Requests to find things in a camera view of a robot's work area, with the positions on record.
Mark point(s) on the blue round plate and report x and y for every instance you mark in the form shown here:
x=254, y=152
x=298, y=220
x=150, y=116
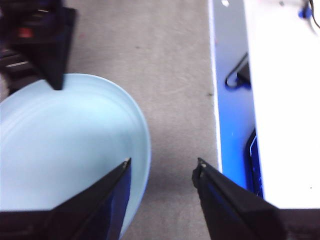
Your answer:
x=62, y=137

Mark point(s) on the black flat device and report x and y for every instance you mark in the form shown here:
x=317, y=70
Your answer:
x=255, y=170

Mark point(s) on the small blue object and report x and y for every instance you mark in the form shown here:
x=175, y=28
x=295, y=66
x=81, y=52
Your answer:
x=305, y=11

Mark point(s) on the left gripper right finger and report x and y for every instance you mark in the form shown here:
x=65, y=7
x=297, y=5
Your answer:
x=232, y=212

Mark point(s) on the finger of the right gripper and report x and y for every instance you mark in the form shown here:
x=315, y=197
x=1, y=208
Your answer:
x=53, y=55

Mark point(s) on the white desk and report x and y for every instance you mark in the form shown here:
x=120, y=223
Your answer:
x=287, y=100

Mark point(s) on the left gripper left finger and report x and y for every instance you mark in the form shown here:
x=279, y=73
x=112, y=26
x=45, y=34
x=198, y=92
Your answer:
x=87, y=212

